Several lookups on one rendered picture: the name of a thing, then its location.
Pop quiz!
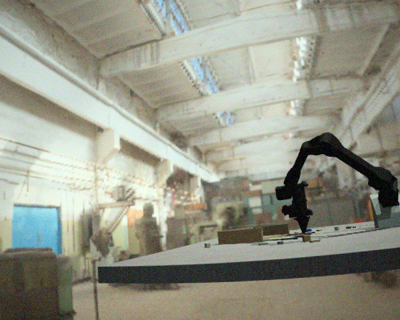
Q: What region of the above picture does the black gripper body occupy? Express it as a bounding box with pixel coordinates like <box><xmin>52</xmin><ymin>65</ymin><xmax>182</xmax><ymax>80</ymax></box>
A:
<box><xmin>289</xmin><ymin>197</ymin><xmax>313</xmax><ymax>218</ymax></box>

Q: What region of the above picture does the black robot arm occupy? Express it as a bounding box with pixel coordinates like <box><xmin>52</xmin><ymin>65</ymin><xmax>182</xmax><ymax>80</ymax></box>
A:
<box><xmin>275</xmin><ymin>132</ymin><xmax>400</xmax><ymax>208</ymax></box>

